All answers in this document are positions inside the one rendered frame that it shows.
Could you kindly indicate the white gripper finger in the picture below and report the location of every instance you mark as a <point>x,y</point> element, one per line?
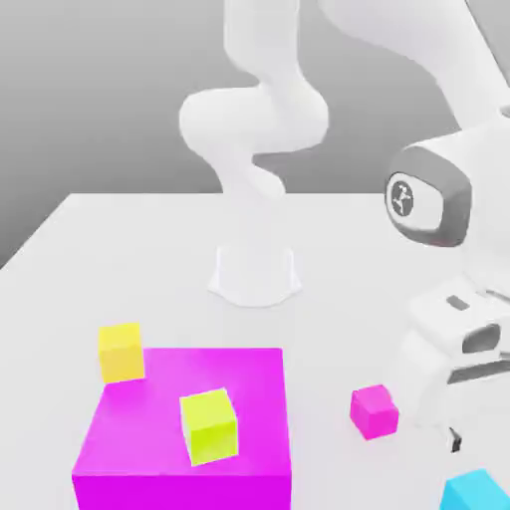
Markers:
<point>455,440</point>

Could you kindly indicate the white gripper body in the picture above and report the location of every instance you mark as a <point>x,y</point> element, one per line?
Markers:
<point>434,394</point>

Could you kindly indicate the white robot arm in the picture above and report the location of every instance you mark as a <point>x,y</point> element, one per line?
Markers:
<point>255,119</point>

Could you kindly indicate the small cyan cube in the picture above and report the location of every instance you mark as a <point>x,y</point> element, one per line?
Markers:
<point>474,494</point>

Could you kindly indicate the small magenta cube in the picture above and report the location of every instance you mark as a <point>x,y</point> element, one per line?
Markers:
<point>374,412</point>

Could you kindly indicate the small lime cube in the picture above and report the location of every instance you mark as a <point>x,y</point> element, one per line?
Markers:
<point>209,428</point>

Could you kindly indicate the small yellow cube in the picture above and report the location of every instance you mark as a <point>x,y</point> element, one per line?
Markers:
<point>121,352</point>

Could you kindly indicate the large magenta box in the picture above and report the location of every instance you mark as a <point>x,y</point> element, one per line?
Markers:
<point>135,438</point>

